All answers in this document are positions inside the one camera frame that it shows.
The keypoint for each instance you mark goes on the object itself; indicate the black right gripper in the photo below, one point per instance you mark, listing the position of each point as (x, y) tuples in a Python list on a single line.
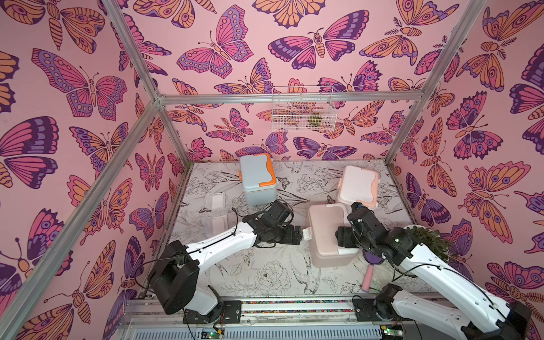
[(345, 237)]

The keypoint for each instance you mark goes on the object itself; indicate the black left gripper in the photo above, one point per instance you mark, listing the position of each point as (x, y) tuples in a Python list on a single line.
[(289, 239)]

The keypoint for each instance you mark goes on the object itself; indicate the pink first aid box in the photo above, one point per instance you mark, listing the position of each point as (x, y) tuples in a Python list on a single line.
[(324, 221)]

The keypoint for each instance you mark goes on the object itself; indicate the white and peach first aid box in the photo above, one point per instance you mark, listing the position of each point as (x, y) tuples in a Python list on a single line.
[(358, 185)]

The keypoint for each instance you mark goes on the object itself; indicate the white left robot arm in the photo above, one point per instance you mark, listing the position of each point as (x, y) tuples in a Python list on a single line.
[(175, 278)]

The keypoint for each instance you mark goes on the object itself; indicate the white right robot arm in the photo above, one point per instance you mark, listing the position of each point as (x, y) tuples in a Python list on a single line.
[(475, 312)]

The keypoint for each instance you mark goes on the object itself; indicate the grey and orange first aid box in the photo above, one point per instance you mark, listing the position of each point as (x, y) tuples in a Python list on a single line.
[(258, 179)]

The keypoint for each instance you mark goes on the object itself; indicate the purple and pink brush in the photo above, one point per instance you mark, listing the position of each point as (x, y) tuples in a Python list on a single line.
[(372, 260)]

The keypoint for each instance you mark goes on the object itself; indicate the potted green plant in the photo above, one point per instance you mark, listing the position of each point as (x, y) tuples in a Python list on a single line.
[(432, 238)]

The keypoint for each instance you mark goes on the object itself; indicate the white wire basket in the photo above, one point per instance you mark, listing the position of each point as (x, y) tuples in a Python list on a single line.
[(299, 111)]

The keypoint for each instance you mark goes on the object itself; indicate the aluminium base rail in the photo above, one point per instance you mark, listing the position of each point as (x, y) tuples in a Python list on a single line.
[(342, 317)]

